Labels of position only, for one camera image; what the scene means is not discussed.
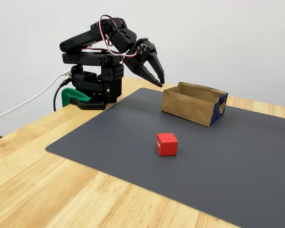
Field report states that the green table clamp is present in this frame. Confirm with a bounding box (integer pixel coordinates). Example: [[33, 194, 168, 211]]
[[61, 87, 93, 107]]

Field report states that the black power cable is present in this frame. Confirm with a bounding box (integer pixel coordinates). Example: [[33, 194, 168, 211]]
[[53, 79, 73, 112]]

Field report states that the white USB cable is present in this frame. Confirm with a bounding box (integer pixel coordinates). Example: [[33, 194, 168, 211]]
[[0, 70, 72, 123]]

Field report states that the brown paper box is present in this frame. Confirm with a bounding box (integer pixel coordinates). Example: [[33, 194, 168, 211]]
[[161, 82, 228, 128]]

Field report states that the red white servo wire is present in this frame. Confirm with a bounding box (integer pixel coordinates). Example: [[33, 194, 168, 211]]
[[82, 14, 138, 59]]

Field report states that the red cube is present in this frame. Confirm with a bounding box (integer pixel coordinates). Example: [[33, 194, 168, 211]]
[[155, 133, 179, 157]]

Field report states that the dark grey table mat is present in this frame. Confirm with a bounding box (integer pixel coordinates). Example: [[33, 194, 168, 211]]
[[45, 87, 285, 228]]

